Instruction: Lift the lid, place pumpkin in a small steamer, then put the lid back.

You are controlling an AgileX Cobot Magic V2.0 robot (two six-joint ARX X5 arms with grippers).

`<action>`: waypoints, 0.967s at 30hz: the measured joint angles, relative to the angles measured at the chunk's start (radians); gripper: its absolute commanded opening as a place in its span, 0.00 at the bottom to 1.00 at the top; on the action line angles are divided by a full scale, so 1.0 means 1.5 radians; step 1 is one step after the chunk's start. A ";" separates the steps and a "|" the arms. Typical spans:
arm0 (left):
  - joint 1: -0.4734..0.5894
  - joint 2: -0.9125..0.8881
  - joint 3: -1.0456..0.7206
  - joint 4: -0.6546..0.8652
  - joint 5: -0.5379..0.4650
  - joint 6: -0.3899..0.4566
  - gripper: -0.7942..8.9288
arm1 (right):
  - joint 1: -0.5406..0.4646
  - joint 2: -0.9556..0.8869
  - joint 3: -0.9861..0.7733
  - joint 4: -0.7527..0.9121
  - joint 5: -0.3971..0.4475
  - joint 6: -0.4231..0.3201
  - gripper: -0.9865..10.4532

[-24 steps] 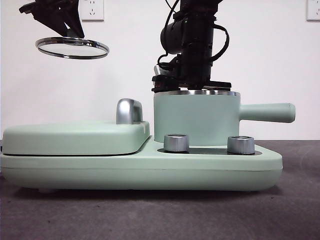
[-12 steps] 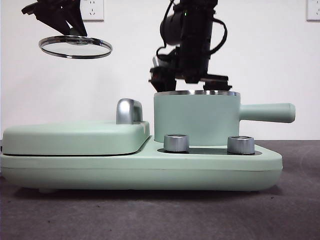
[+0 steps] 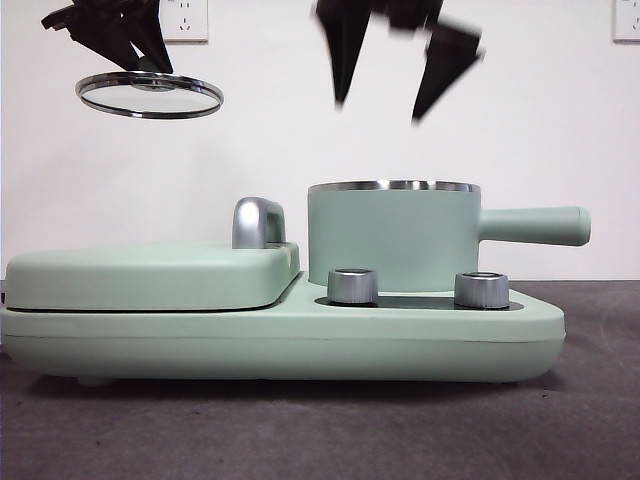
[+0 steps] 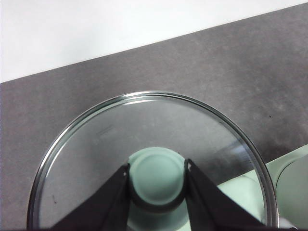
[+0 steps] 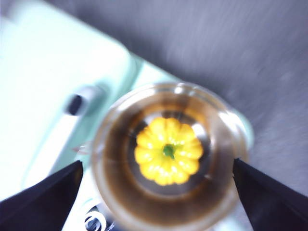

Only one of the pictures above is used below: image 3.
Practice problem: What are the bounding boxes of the glass lid with green knob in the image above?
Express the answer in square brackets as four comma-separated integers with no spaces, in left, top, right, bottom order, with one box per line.
[74,54,225,120]

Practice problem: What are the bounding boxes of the silver control knob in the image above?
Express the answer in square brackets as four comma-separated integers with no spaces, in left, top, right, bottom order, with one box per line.
[453,272,511,309]
[325,268,380,306]

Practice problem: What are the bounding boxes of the mint green griddle cover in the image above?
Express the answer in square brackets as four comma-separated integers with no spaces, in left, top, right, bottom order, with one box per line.
[4,241,301,314]

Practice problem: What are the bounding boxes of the mint green breakfast machine base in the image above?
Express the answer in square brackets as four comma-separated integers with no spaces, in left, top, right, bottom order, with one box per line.
[0,287,567,389]

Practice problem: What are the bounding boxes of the white wall socket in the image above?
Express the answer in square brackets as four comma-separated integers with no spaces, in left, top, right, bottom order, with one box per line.
[159,0,210,44]
[612,0,640,44]

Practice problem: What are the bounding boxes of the mint green pot with handle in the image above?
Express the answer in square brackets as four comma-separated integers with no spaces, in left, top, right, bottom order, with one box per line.
[306,178,593,296]

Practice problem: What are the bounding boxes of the chrome griddle cover handle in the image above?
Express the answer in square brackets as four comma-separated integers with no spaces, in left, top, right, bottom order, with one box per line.
[231,197,289,250]

